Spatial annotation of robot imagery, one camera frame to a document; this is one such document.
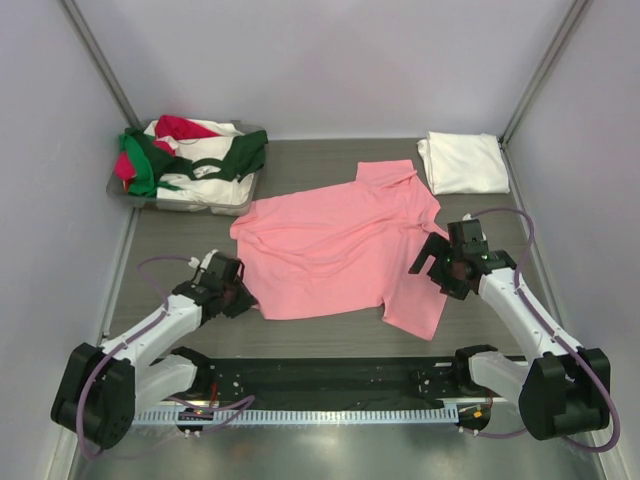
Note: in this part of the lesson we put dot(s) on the aluminium frame post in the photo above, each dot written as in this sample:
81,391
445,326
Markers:
553,53
99,60

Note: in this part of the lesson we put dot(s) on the left aluminium frame post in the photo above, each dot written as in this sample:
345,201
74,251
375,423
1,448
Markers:
99,60

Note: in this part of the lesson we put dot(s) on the red t shirt in bin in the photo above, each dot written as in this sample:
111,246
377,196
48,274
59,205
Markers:
161,134

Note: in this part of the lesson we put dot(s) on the pink t shirt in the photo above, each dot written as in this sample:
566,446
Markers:
344,248

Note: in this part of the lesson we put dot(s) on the folded white t shirt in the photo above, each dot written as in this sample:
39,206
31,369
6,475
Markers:
463,164

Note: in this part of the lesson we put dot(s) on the slotted cable duct strip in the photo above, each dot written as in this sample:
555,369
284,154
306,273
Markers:
173,415

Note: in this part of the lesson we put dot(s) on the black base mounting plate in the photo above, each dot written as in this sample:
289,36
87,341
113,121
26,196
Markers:
333,384

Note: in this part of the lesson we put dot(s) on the right aluminium frame post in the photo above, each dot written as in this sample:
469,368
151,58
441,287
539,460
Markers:
553,53

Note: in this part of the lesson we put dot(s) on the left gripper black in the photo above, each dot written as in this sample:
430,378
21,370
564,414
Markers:
236,298

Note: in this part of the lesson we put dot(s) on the bright green t shirt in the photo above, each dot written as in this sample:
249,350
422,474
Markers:
143,183

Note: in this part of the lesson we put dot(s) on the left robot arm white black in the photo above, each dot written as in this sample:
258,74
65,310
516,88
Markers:
104,387

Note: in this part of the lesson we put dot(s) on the clear plastic bin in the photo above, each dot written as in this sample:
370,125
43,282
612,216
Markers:
189,165

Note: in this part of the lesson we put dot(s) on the white t shirt in bin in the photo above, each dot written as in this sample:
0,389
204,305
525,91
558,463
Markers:
177,192

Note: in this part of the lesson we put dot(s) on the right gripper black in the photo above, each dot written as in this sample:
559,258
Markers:
437,265

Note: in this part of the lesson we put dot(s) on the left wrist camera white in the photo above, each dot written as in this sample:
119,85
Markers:
203,264

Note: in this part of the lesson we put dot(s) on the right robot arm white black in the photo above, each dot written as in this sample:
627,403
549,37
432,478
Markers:
563,388

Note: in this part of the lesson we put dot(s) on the dark green t shirt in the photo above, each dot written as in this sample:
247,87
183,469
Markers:
246,155

